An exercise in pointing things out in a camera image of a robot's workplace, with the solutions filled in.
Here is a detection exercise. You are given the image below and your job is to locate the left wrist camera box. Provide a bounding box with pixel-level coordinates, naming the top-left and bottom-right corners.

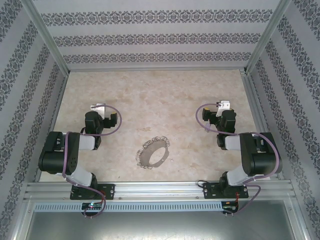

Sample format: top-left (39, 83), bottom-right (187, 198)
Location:
top-left (90, 102), bottom-right (106, 118)

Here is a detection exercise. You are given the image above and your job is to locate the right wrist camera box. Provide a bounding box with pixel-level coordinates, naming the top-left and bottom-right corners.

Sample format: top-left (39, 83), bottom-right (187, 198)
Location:
top-left (216, 99), bottom-right (231, 117)

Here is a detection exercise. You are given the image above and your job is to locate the aluminium frame post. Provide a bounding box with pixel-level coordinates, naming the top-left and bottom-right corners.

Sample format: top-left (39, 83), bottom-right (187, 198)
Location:
top-left (21, 0), bottom-right (71, 75)
top-left (243, 0), bottom-right (293, 75)

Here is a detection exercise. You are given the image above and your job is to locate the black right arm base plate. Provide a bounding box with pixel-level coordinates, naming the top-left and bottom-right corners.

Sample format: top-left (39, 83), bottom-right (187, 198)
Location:
top-left (202, 181), bottom-right (250, 200)

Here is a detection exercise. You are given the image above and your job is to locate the grey metal sheet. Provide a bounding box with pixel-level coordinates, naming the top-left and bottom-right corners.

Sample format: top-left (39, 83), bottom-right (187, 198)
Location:
top-left (24, 211), bottom-right (306, 240)

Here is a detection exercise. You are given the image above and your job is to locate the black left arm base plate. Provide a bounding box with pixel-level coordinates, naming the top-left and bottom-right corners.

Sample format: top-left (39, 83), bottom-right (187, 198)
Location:
top-left (69, 183), bottom-right (116, 201)

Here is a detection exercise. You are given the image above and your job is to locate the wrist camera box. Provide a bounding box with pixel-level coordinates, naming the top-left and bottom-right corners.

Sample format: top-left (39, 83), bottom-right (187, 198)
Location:
top-left (216, 99), bottom-right (231, 117)
top-left (90, 102), bottom-right (106, 118)

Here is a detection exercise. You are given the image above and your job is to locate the left circuit board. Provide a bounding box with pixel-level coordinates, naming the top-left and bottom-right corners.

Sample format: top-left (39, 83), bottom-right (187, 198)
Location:
top-left (81, 202), bottom-right (104, 210)

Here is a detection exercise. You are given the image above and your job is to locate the slotted grey cable duct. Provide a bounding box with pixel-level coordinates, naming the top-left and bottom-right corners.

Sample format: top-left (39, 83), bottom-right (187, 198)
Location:
top-left (33, 201), bottom-right (223, 213)

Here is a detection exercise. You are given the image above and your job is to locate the metal keyring with small rings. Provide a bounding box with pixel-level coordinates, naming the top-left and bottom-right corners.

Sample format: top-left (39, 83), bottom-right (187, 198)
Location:
top-left (134, 136), bottom-right (171, 170)

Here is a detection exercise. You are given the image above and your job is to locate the aluminium mounting rail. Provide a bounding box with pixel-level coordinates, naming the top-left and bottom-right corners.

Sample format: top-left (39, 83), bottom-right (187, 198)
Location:
top-left (23, 181), bottom-right (295, 201)

